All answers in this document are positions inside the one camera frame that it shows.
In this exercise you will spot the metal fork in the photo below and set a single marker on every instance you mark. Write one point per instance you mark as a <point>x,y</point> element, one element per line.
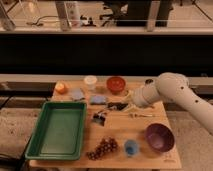
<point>140,115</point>

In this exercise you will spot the blue plastic cup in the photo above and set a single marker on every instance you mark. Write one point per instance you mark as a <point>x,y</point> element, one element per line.
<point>131,147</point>

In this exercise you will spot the red bowl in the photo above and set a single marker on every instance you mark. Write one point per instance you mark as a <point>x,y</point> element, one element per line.
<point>115,84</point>

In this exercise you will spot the green plastic tray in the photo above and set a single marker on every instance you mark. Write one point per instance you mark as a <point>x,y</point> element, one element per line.
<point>58,133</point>

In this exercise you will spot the orange fruit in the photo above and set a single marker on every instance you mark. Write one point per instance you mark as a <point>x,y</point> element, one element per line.
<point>60,88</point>

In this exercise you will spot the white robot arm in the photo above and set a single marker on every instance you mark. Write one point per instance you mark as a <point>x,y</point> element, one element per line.
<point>173,87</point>

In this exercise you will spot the blue sponge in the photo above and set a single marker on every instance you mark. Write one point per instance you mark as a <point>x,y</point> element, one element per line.
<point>98,100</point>

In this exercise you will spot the wooden table board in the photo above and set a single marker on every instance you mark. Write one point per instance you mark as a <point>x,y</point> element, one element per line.
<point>119,125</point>

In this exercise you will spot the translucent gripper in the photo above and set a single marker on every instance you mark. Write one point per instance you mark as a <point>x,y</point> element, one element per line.
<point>128,99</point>

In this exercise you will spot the purple bowl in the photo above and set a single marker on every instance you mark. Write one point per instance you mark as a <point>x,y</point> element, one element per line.
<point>159,137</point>

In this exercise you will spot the grey folded cloth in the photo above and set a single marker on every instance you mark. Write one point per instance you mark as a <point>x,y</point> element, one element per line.
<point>77,94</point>

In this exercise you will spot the bunch of dark grapes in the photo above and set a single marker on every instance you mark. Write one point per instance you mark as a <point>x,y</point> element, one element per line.
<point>106,146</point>

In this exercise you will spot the small metal cup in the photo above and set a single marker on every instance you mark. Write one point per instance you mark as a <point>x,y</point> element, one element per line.
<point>149,81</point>

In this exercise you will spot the white cup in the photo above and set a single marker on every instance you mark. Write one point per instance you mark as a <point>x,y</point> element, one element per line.
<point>90,82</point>

